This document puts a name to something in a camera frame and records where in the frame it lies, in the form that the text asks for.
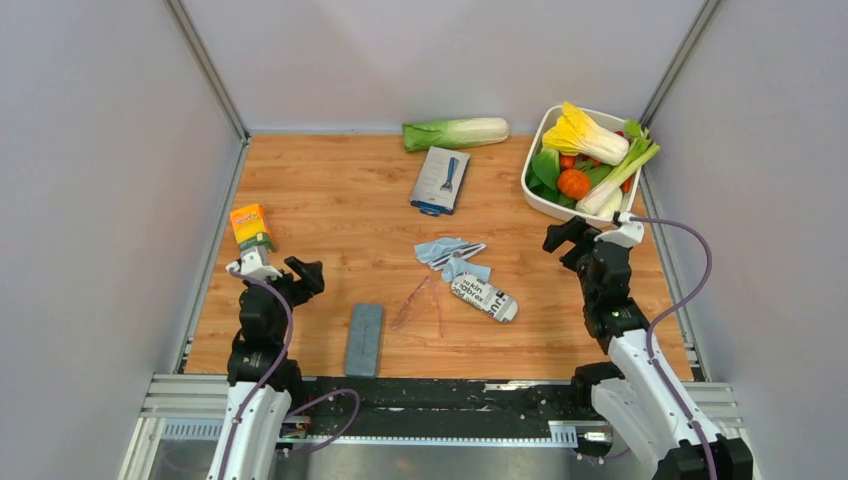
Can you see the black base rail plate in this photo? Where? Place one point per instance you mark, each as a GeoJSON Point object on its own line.
{"type": "Point", "coordinates": [417, 408]}

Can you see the green white napa cabbage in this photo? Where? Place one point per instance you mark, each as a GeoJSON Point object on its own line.
{"type": "Point", "coordinates": [455, 133]}

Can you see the green white leek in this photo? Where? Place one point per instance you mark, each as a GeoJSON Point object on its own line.
{"type": "Point", "coordinates": [642, 149]}

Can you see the grey glasses case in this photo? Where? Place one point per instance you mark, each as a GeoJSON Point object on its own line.
{"type": "Point", "coordinates": [364, 341]}

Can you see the grey razor package box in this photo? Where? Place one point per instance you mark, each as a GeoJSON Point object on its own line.
{"type": "Point", "coordinates": [440, 181]}

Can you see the newspaper print pouch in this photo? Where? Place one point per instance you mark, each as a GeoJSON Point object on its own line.
{"type": "Point", "coordinates": [484, 297]}

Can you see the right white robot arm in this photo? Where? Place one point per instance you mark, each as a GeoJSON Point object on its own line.
{"type": "Point", "coordinates": [636, 390]}

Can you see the light blue cleaning cloth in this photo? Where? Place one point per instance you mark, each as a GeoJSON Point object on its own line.
{"type": "Point", "coordinates": [426, 252]}

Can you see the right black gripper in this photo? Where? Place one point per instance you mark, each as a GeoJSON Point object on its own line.
{"type": "Point", "coordinates": [575, 230]}

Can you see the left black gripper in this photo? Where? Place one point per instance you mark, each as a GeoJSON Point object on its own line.
{"type": "Point", "coordinates": [311, 280]}

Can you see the yellow white bok choy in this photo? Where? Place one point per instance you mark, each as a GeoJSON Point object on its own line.
{"type": "Point", "coordinates": [575, 132]}

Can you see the pink transparent sunglasses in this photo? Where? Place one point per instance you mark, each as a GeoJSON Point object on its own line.
{"type": "Point", "coordinates": [424, 300]}

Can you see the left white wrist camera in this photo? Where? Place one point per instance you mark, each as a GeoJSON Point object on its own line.
{"type": "Point", "coordinates": [254, 263]}

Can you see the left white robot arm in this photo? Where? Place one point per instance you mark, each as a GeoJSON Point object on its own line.
{"type": "Point", "coordinates": [263, 381]}

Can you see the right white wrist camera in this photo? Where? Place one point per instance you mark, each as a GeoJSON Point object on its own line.
{"type": "Point", "coordinates": [628, 231]}

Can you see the green leafy vegetable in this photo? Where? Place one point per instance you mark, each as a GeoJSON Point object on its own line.
{"type": "Point", "coordinates": [543, 173]}

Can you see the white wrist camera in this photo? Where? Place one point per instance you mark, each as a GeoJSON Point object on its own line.
{"type": "Point", "coordinates": [254, 263]}
{"type": "Point", "coordinates": [628, 231]}

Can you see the white rectangular tray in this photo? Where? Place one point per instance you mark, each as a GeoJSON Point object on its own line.
{"type": "Point", "coordinates": [552, 208]}

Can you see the small orange pumpkin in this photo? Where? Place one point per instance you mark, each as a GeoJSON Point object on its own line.
{"type": "Point", "coordinates": [574, 183]}

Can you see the orange green carton box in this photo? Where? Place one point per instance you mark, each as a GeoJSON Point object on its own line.
{"type": "Point", "coordinates": [250, 228]}

